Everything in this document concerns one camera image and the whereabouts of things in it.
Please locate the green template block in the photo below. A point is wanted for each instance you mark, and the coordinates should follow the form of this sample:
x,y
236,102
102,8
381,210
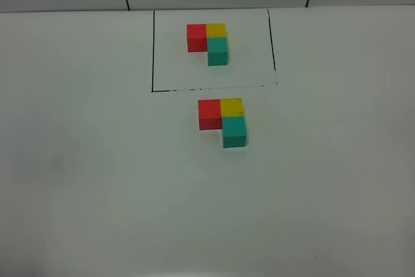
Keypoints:
x,y
217,51

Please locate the yellow template block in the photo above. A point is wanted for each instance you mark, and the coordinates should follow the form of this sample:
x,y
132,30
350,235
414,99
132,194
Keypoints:
x,y
216,30

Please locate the red template block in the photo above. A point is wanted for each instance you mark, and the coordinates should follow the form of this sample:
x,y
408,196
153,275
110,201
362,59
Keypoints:
x,y
196,38

